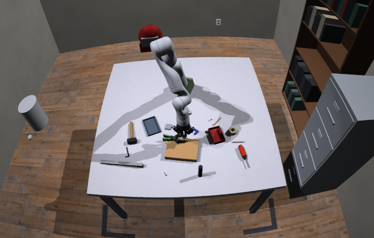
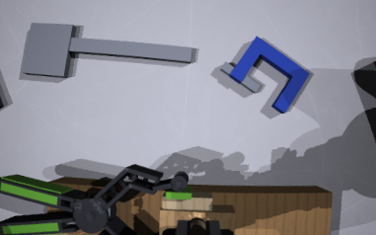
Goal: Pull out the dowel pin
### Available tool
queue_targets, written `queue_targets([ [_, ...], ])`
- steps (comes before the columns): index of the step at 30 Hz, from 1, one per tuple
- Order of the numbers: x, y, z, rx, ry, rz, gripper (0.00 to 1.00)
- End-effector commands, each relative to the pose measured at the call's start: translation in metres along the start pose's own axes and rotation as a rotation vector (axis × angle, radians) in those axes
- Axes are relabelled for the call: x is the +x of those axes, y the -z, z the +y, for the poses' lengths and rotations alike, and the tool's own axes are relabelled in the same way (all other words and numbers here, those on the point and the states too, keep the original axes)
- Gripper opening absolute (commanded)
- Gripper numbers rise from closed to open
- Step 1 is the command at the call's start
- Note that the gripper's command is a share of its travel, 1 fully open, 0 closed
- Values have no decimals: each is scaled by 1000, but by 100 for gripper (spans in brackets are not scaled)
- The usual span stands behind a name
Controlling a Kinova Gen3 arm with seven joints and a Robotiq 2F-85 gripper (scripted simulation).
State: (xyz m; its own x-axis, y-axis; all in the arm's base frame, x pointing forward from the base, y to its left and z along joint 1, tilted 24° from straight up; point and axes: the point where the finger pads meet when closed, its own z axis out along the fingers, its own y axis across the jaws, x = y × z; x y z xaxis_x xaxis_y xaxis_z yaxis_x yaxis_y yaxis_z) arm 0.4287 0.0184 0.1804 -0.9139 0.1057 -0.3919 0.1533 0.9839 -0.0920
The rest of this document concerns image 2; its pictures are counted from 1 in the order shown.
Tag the brown wooden bench board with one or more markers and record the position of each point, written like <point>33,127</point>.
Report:
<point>260,210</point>

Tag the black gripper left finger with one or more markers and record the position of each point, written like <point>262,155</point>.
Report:
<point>183,228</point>

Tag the wooden dowel pin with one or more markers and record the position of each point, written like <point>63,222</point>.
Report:
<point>197,227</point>

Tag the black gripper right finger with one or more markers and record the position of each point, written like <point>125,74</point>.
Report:
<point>212,227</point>

